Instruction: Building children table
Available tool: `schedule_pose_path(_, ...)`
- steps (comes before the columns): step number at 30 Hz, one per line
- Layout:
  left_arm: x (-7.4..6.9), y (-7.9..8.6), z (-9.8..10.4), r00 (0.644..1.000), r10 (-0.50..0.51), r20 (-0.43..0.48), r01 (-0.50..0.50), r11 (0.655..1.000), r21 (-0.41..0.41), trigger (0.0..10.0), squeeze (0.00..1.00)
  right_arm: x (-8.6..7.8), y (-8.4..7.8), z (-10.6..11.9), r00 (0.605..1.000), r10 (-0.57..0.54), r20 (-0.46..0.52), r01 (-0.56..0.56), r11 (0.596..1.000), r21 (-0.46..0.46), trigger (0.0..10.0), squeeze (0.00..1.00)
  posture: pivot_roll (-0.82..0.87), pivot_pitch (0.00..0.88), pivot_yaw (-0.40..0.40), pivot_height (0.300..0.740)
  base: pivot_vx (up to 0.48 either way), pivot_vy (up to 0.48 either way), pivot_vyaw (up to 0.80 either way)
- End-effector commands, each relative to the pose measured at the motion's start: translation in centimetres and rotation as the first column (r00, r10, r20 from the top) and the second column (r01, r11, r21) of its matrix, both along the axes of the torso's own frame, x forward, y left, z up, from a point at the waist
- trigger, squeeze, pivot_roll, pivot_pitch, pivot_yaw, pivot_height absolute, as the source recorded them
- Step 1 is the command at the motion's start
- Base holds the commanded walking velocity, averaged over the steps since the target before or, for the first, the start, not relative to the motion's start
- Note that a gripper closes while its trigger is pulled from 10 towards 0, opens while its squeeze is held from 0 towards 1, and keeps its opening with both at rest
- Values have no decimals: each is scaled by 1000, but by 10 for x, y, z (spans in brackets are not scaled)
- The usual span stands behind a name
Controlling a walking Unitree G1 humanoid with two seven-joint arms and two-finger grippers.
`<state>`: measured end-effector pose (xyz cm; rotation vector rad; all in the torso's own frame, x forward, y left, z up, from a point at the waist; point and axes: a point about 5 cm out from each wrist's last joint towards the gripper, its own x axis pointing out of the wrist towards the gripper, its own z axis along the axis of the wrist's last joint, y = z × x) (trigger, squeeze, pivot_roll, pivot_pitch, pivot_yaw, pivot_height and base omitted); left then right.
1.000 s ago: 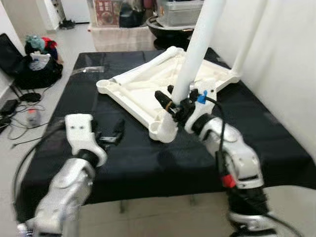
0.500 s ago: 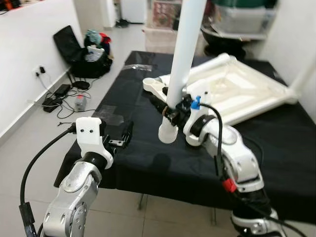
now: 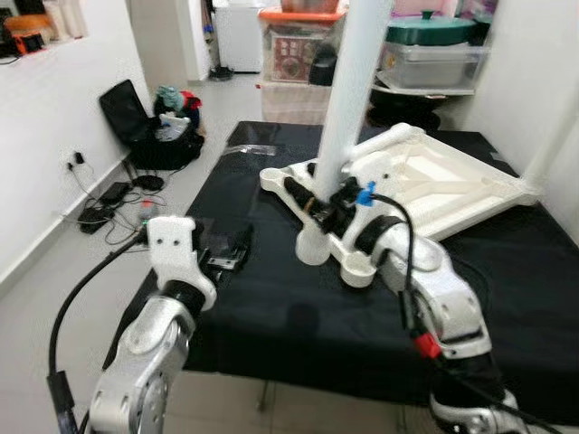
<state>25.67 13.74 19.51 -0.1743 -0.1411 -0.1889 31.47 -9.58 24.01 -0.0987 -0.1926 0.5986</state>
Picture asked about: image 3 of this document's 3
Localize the dark green round lid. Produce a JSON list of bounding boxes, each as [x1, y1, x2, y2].
[[384, 11, 478, 46]]

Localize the white plastic table top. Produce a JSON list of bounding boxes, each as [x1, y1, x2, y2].
[[261, 125, 544, 288]]

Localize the beige fringed cloth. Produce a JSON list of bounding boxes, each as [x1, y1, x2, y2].
[[258, 83, 331, 125]]

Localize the black cloth cover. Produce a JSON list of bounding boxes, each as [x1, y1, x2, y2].
[[118, 120, 579, 426]]

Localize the red cable clip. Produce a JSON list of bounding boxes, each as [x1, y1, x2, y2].
[[414, 334, 441, 359]]

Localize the black power strip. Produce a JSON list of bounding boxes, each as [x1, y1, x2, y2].
[[80, 208, 114, 234]]

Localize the clear box with orange lid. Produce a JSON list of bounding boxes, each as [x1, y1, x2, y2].
[[258, 5, 349, 87]]

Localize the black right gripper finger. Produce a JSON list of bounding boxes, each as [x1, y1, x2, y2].
[[284, 176, 332, 223]]

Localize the colourful clothes pile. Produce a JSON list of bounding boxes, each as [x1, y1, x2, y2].
[[152, 86, 202, 141]]

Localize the white wall socket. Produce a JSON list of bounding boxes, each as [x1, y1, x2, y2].
[[63, 152, 87, 173]]

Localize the dark red patterned box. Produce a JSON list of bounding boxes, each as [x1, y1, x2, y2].
[[271, 34, 318, 82]]

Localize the clear plastic wrapper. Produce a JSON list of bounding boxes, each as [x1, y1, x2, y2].
[[224, 143, 272, 156]]

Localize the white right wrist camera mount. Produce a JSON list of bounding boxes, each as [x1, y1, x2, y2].
[[342, 149, 399, 259]]

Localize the black floor cable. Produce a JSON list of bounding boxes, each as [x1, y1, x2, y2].
[[63, 158, 150, 247]]

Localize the clear plastic storage box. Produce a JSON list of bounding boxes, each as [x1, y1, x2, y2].
[[380, 41, 489, 91]]

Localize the black power adapter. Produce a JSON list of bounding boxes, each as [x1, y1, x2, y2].
[[98, 183, 132, 204]]

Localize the black bag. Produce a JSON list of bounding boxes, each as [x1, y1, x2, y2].
[[308, 45, 337, 87]]

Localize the grey small charger box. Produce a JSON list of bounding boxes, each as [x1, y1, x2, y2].
[[136, 201, 164, 227]]

